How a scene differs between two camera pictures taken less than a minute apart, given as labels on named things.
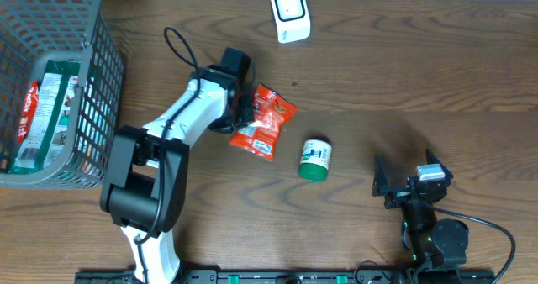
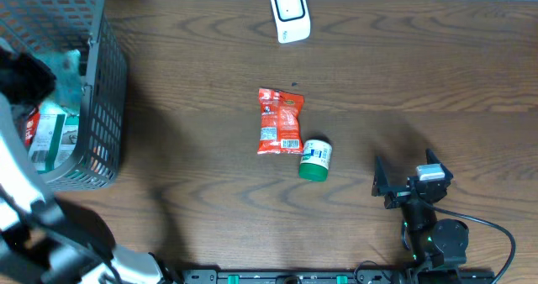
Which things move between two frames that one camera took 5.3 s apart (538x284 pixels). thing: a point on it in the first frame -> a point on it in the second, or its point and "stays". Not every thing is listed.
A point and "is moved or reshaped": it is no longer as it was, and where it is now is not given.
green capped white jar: [315, 159] stays
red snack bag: [270, 110] is moved or reshaped
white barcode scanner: [291, 13] stays
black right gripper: [382, 181] stays
